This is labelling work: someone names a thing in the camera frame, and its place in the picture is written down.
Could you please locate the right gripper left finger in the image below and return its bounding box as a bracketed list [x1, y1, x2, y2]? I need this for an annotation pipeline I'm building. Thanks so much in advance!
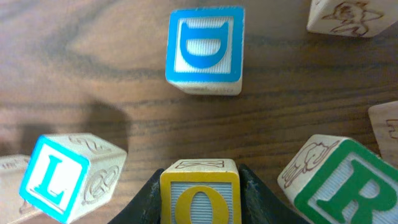
[108, 169, 164, 224]

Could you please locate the yellow O block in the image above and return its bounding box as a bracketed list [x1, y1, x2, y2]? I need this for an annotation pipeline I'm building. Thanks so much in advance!
[160, 159, 242, 224]

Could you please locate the green R block upper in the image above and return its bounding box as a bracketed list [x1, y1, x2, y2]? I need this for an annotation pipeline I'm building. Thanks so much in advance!
[277, 134, 397, 223]

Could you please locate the blue L block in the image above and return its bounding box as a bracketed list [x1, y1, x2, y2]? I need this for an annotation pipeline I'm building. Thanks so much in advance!
[19, 133, 127, 223]

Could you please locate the blue D block lower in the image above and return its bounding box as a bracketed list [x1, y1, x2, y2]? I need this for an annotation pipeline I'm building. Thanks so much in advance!
[368, 101, 398, 168]

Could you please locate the blue D block top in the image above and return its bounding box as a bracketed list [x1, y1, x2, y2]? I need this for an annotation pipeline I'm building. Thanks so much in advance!
[165, 6, 245, 96]

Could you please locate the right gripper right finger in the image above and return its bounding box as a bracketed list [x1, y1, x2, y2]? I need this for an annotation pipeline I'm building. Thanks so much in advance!
[238, 164, 308, 224]

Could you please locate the blue d block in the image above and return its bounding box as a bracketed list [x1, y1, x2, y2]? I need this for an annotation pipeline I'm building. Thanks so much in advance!
[165, 6, 245, 96]
[368, 101, 398, 168]

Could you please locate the red I block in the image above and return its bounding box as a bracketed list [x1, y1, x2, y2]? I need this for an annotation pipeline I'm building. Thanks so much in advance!
[307, 0, 397, 38]

